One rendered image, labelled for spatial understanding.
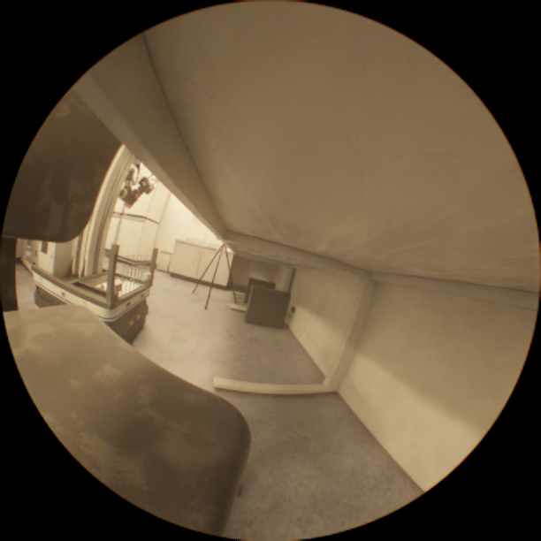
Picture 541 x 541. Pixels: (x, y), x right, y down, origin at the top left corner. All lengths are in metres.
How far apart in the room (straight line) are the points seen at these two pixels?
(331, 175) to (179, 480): 0.28
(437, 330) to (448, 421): 0.36
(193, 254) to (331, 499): 3.38
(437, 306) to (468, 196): 0.60
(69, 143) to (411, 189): 0.49
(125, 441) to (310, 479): 0.63
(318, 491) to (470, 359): 0.63
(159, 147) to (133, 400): 0.22
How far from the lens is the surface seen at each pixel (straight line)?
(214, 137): 0.17
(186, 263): 3.29
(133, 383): 0.22
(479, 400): 0.74
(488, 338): 0.70
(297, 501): 0.69
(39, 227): 0.39
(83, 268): 1.18
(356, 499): 0.77
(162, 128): 0.15
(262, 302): 1.76
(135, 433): 0.18
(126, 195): 1.36
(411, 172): 0.16
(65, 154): 0.40
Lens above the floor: 0.64
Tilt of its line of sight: 1 degrees down
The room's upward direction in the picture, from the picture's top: 14 degrees clockwise
